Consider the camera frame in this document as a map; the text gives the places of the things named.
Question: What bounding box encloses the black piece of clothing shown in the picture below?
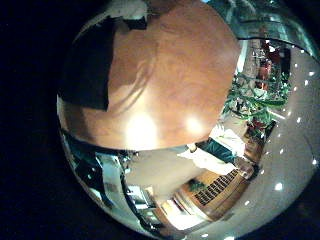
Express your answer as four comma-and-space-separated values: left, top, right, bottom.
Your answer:
57, 17, 117, 112

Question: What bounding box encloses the dark slatted grille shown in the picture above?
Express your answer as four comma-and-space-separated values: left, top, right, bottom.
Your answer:
193, 168, 242, 207

